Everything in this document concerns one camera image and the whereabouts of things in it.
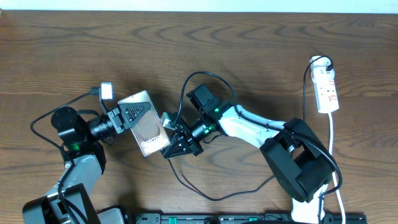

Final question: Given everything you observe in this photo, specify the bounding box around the black charging cable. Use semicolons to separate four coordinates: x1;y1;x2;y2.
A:
160;55;335;202

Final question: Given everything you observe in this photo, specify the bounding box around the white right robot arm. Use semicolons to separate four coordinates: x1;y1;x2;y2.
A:
160;84;336;223

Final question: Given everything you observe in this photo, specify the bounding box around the white USB charger adapter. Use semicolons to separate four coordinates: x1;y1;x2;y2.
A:
310;55;335;80

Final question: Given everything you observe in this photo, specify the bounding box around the white power strip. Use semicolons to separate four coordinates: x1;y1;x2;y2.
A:
311;67;339;114

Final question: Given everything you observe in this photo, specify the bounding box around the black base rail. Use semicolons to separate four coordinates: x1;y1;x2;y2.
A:
133;212;368;224

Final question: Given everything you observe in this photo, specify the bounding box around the white power strip cord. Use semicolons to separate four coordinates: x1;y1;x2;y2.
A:
327;112;346;224

